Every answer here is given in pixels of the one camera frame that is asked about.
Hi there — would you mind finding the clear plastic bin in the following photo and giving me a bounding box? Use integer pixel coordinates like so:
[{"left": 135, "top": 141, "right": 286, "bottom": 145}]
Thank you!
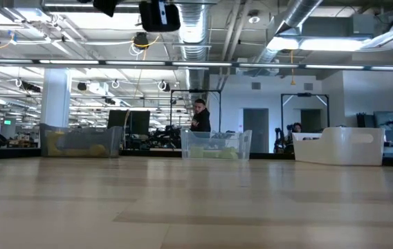
[{"left": 180, "top": 129, "right": 253, "bottom": 160}]

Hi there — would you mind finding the silver smooth air duct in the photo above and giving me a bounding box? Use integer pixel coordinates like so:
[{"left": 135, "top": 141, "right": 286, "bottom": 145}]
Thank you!
[{"left": 251, "top": 0, "right": 324, "bottom": 66}]

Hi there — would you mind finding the silver ribbed air duct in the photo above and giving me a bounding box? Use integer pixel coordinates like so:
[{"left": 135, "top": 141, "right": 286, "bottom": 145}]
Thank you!
[{"left": 172, "top": 0, "right": 214, "bottom": 91}]

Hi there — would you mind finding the grey translucent plastic bin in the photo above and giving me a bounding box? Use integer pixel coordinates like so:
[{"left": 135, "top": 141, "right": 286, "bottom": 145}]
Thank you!
[{"left": 39, "top": 122, "right": 124, "bottom": 159}]

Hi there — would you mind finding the white building column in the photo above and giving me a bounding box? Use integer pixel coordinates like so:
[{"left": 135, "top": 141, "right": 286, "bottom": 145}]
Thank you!
[{"left": 39, "top": 68, "right": 72, "bottom": 128}]

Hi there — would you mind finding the yellow hanging cord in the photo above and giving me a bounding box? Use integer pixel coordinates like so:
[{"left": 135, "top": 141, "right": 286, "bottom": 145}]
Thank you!
[{"left": 289, "top": 50, "right": 296, "bottom": 86}]

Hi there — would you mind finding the white plastic bin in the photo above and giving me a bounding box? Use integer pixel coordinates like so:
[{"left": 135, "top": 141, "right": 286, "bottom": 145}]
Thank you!
[{"left": 291, "top": 127, "right": 385, "bottom": 167}]

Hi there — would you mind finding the grey desk monitor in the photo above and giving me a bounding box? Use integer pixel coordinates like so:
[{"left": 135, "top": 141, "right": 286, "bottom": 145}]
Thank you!
[{"left": 373, "top": 110, "right": 393, "bottom": 134}]

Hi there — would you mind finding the yellow cylinder block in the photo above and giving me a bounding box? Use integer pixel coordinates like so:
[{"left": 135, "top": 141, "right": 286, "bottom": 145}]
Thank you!
[{"left": 89, "top": 144, "right": 109, "bottom": 158}]

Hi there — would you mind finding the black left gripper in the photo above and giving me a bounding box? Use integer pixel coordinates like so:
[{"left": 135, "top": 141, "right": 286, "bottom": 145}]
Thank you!
[{"left": 92, "top": 0, "right": 181, "bottom": 33}]

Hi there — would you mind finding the black ceiling cable reel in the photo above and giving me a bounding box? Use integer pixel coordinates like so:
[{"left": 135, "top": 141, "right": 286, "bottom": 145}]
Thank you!
[{"left": 133, "top": 31, "right": 151, "bottom": 49}]

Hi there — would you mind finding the long ceiling light strip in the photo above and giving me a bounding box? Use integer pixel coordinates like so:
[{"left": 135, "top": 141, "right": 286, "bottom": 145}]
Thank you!
[{"left": 0, "top": 57, "right": 393, "bottom": 72}]

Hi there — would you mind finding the grey door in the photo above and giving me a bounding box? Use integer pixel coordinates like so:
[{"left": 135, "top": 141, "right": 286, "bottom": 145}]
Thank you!
[
  {"left": 243, "top": 108, "right": 270, "bottom": 154},
  {"left": 300, "top": 109, "right": 322, "bottom": 133}
]

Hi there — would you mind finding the black computer monitor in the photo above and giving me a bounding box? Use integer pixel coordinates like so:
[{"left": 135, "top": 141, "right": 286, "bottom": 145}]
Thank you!
[
  {"left": 107, "top": 109, "right": 131, "bottom": 131},
  {"left": 129, "top": 110, "right": 152, "bottom": 136}
]

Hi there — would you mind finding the green rectangular block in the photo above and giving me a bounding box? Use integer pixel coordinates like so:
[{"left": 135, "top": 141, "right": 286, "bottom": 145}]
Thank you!
[{"left": 221, "top": 147, "right": 239, "bottom": 160}]

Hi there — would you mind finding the black metal frame stand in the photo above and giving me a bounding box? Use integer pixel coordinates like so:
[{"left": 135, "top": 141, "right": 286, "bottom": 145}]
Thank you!
[{"left": 280, "top": 92, "right": 330, "bottom": 131}]

